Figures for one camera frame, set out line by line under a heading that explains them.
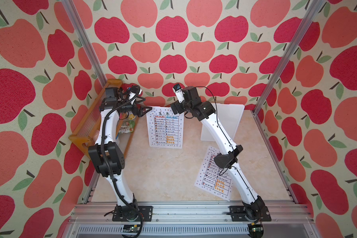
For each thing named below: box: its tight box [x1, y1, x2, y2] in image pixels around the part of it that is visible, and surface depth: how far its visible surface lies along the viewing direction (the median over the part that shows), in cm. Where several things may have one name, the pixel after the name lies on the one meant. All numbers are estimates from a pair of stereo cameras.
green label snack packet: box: [119, 119, 135, 134], surface depth 109 cm
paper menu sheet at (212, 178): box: [194, 145, 232, 202], surface depth 86 cm
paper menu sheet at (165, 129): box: [146, 106, 185, 149], surface depth 92 cm
